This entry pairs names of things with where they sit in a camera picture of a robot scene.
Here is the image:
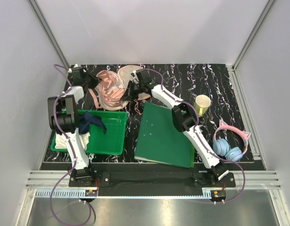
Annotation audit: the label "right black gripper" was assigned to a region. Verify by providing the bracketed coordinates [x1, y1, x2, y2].
[120, 81, 143, 102]

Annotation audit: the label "pink satin bra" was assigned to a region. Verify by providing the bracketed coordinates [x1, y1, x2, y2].
[88, 70, 144, 116]

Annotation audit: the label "pink mesh laundry bag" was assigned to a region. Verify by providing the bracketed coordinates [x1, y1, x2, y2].
[94, 65, 154, 111]

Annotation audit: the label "green plastic bin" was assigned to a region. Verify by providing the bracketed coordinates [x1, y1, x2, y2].
[51, 110, 127, 155]

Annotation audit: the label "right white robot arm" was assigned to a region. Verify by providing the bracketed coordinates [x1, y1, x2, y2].
[122, 81, 229, 187]

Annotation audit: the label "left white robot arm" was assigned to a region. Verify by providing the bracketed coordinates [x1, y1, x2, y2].
[48, 75, 96, 186]

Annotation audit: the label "navy blue garment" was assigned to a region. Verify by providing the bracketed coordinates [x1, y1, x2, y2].
[78, 112, 107, 134]

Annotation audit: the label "white cloth garment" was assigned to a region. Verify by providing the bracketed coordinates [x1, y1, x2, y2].
[54, 131, 91, 151]

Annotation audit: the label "yellow paper cup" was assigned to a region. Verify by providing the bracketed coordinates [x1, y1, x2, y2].
[194, 95, 211, 117]

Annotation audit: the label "blue pink cat headphones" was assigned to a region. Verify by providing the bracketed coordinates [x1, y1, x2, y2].
[213, 120, 251, 162]

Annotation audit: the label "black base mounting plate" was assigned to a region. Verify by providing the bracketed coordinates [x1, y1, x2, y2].
[68, 170, 235, 188]

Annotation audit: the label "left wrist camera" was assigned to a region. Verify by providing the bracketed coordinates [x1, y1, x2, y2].
[67, 65, 87, 83]

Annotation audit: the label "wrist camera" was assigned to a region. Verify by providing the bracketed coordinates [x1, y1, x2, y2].
[131, 69, 150, 82]
[67, 65, 87, 83]

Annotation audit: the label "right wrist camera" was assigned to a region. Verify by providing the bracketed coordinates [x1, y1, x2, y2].
[131, 69, 150, 82]

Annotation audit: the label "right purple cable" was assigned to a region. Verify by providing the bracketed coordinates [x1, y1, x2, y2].
[144, 68, 246, 204]

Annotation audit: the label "purple cable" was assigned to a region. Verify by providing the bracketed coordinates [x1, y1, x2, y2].
[144, 68, 246, 204]
[50, 64, 96, 224]

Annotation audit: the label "green ring binder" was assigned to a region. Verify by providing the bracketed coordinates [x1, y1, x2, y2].
[134, 103, 195, 168]

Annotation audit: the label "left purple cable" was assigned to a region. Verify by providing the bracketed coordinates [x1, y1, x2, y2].
[50, 64, 96, 224]

